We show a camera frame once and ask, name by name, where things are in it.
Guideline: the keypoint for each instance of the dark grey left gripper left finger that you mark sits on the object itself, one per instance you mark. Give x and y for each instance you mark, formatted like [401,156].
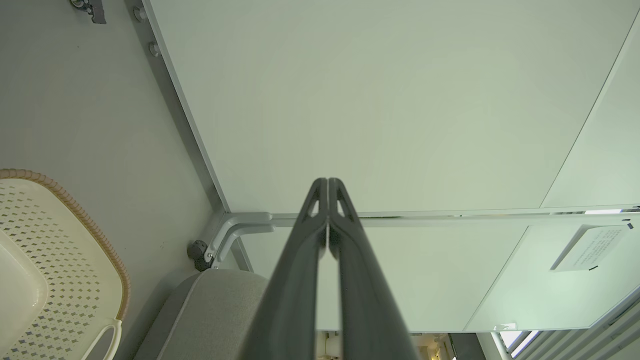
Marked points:
[292,280]

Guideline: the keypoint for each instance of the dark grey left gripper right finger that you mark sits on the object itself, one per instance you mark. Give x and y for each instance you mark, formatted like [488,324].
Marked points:
[365,300]

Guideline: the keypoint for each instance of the cream perforated laundry basket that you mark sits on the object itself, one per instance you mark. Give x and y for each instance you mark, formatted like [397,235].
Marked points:
[65,235]

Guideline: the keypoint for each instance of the grey fabric sofa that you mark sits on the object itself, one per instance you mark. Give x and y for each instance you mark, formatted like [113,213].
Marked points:
[210,320]

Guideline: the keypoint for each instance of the black caster wheel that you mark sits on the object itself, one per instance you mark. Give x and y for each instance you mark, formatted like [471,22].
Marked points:
[95,12]
[199,250]

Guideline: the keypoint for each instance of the white paper sign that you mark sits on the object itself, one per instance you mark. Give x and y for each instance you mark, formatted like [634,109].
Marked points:
[590,247]

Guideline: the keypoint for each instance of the white window blinds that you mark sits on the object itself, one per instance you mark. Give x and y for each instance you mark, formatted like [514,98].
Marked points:
[600,330]

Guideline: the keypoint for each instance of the small partition levelling bolt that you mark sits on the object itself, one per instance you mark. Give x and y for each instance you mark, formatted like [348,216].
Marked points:
[154,49]
[140,13]

